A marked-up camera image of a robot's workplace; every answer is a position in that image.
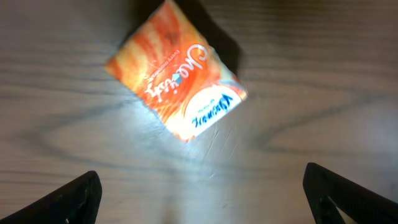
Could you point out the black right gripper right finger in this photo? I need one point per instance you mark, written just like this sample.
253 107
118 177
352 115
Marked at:
329 194

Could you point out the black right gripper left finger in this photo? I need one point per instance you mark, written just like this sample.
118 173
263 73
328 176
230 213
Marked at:
75 202

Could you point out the orange snack packet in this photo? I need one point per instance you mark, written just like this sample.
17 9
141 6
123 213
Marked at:
172 68

